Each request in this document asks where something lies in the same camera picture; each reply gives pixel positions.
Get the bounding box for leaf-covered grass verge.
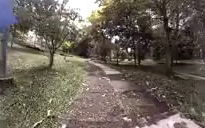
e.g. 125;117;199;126
106;61;205;128

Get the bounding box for grey asphalt road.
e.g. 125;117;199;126
140;58;205;83

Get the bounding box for small leafy tree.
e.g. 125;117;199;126
13;0;83;68

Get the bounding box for leaf-strewn grey paved path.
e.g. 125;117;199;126
60;59;204;128

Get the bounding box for blue sign on pole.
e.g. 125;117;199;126
0;0;19;80

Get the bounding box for concrete base block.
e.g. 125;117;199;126
0;76;16;94

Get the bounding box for grass lawn with fallen leaves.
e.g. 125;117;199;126
0;42;91;128

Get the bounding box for row of large trees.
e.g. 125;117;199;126
88;0;205;78

